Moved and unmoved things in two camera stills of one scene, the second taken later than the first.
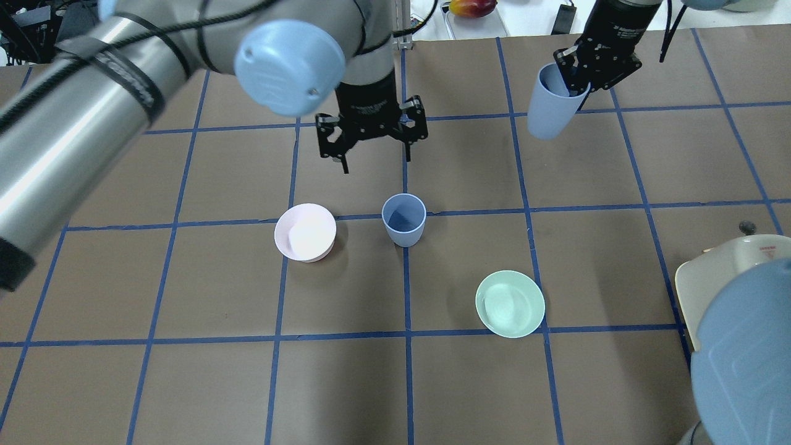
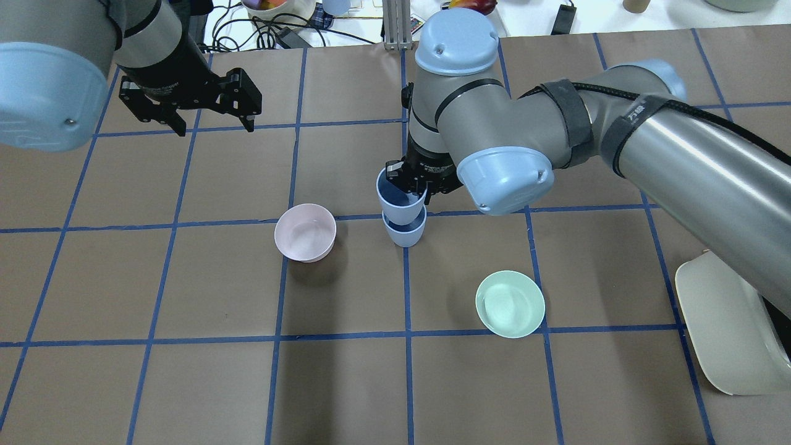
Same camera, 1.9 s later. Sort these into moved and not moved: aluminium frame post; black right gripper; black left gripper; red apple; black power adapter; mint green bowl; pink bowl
Moved: black left gripper; black right gripper
Not moved: aluminium frame post; black power adapter; mint green bowl; red apple; pink bowl
